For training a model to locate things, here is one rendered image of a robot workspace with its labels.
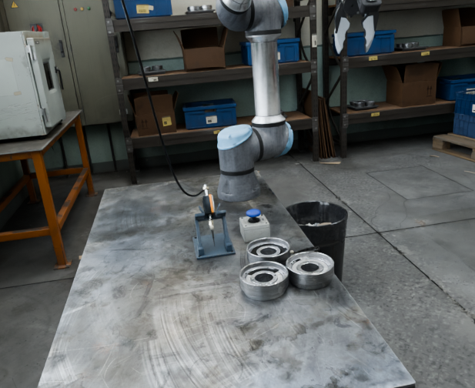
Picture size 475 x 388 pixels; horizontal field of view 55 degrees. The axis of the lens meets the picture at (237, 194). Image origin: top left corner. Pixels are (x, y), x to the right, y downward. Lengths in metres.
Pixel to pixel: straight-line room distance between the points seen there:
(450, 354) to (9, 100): 2.72
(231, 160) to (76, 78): 3.41
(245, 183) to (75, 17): 3.47
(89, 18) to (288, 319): 4.08
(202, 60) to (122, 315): 3.59
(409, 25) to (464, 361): 4.14
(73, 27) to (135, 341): 4.04
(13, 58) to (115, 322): 2.31
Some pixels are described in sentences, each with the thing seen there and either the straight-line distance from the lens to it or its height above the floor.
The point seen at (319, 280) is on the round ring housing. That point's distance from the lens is 0.99.
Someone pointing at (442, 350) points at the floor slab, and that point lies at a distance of 2.20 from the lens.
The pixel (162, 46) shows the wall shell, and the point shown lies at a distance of 4.91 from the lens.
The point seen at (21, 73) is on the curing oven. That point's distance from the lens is 3.07.
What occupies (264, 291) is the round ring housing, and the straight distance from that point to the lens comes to 0.95.
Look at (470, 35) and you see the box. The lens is 5.38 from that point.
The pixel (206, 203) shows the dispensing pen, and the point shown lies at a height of 0.92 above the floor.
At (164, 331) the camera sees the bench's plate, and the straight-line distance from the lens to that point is 0.92.
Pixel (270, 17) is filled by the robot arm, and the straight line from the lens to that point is 1.50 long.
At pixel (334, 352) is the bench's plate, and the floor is 0.80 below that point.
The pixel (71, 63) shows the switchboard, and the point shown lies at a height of 1.16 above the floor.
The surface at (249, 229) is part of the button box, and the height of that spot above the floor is 0.84.
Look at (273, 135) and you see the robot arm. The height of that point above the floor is 0.99.
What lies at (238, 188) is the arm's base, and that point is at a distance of 1.49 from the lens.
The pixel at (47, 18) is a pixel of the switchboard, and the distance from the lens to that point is 4.77.
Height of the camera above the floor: 1.33
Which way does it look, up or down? 20 degrees down
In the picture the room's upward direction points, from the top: 5 degrees counter-clockwise
